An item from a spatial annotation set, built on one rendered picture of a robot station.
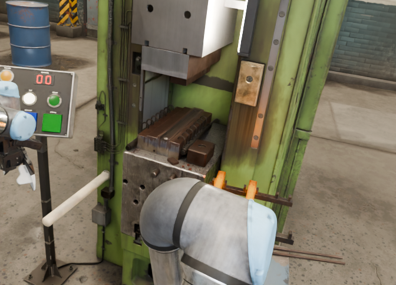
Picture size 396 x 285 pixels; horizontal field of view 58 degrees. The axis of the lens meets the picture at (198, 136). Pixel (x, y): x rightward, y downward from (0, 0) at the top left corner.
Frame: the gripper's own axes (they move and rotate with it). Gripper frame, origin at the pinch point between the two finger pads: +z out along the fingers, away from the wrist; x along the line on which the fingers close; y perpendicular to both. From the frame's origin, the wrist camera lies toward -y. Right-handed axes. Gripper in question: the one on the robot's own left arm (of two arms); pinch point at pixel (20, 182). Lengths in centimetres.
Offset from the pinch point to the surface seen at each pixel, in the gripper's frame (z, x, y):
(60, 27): 75, -524, -477
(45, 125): -6.4, -18.9, -26.2
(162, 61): -39, 20, -50
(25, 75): -24, -34, -29
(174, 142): -6, 28, -52
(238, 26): -50, 29, -100
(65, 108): -12.9, -15.7, -33.8
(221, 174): -2, 53, -47
